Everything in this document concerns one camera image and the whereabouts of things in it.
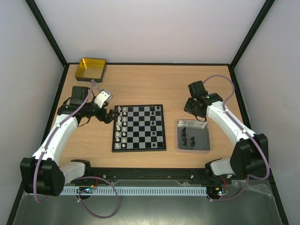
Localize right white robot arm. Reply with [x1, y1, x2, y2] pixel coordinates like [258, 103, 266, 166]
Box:
[184, 81, 270, 184]

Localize pink tray of black pieces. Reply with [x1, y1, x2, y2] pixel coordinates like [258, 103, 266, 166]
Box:
[176, 120, 211, 153]

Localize purple cable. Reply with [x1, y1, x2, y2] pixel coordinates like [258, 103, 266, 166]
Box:
[202, 75, 270, 181]
[34, 79, 104, 203]

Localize black frame post left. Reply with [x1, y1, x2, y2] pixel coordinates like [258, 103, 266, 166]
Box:
[25, 0, 68, 68]

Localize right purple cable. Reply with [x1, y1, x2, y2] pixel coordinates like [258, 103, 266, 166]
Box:
[202, 75, 270, 181]

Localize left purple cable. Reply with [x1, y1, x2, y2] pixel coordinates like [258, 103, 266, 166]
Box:
[34, 79, 104, 203]

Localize black and grey chessboard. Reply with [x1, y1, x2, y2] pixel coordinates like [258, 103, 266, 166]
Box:
[112, 104, 166, 153]

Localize yellow metal tin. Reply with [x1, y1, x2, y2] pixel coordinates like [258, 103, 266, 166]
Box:
[75, 58, 107, 84]

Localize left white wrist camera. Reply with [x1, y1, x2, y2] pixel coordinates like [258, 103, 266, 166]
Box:
[94, 90, 113, 108]

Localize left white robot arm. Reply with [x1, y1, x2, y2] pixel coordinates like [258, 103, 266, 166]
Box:
[20, 86, 119, 196]

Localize black frame post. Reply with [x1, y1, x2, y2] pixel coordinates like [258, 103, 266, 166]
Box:
[230, 0, 275, 68]
[25, 0, 68, 68]

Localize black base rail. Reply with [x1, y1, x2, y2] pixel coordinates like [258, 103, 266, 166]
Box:
[70, 166, 233, 186]

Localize white slotted cable duct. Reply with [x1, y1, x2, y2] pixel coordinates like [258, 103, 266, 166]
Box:
[61, 186, 207, 196]

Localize black frame post right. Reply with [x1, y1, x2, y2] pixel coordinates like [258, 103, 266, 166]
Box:
[230, 0, 275, 68]

